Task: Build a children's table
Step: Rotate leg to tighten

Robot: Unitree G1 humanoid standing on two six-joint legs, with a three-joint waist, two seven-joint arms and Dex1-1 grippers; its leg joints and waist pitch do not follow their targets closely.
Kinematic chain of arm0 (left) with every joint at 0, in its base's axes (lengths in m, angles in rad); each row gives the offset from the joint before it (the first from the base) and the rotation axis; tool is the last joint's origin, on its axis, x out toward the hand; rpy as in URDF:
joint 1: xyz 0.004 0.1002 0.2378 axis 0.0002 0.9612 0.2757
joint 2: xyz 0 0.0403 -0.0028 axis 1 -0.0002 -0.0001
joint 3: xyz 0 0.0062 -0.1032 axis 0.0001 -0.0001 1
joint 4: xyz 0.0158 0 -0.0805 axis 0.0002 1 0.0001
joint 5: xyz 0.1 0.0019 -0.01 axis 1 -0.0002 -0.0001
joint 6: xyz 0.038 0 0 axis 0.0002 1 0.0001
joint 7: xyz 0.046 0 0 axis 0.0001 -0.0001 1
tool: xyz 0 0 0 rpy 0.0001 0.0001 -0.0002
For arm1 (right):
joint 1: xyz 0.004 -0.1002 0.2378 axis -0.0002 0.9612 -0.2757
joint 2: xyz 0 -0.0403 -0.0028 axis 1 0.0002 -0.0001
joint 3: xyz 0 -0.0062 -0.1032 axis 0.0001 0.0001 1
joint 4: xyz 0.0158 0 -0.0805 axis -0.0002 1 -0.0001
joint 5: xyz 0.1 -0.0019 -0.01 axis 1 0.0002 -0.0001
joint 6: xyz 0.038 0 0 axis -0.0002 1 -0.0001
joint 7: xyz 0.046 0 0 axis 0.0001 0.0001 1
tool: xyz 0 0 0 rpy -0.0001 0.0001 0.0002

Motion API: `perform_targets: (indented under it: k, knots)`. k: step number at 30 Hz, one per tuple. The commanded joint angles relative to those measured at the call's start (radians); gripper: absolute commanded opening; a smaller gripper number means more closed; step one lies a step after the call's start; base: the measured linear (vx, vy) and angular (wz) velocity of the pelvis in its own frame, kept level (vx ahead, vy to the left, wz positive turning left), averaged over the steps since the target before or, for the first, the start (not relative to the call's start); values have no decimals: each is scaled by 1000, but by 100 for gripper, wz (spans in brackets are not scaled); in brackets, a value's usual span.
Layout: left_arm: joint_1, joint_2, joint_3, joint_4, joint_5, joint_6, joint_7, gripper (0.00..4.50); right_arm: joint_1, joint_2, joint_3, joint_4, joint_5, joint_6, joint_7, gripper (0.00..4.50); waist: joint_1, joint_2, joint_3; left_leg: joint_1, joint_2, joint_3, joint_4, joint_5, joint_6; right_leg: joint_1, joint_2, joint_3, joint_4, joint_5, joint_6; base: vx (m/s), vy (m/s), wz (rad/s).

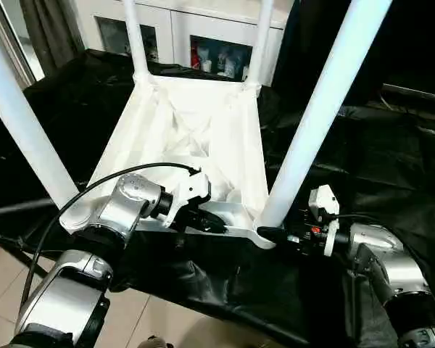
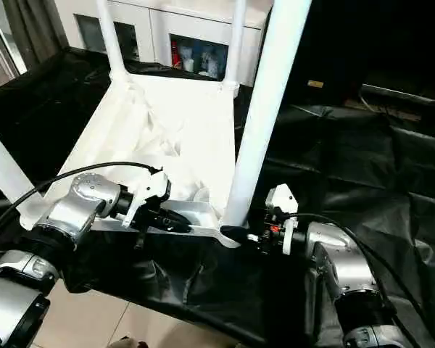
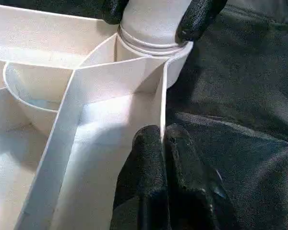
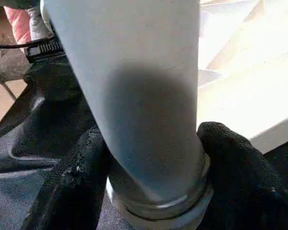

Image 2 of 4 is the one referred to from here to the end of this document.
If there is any white plastic table top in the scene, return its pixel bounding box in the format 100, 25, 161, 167
19, 70, 247, 250

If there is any white plastic table leg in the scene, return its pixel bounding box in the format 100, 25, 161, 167
0, 121, 46, 210
223, 0, 312, 233
95, 0, 131, 83
223, 0, 248, 94

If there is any black mat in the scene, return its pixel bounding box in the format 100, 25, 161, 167
0, 45, 435, 348

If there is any dark left robot foot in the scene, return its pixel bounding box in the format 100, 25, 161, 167
110, 335, 149, 348

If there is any red bottle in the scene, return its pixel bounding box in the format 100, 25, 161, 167
170, 40, 181, 69

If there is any white cabinet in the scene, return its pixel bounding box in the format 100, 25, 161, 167
53, 0, 273, 88

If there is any black rod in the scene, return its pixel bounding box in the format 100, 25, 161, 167
361, 83, 435, 109

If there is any black box with gold label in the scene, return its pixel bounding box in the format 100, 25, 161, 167
260, 0, 365, 107

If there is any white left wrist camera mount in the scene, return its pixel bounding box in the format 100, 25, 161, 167
122, 169, 172, 230

